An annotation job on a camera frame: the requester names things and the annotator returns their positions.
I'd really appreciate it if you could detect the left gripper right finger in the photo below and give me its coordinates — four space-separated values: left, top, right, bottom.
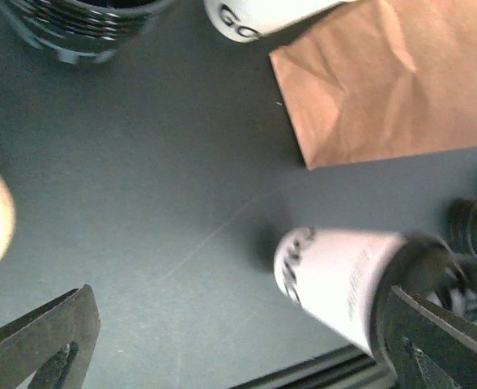
385 286 477 388

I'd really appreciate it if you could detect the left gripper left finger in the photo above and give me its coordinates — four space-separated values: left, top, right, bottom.
0 284 100 388

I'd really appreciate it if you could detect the black cup lid stack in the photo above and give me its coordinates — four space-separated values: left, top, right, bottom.
446 199 477 258

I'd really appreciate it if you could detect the brown kraft paper bag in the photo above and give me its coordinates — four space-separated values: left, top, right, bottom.
270 1 477 169

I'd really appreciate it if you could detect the black paper cup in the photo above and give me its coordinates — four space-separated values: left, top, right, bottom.
0 0 176 66

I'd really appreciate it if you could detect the white paper cup stack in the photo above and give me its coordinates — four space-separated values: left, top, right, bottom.
203 0 349 43

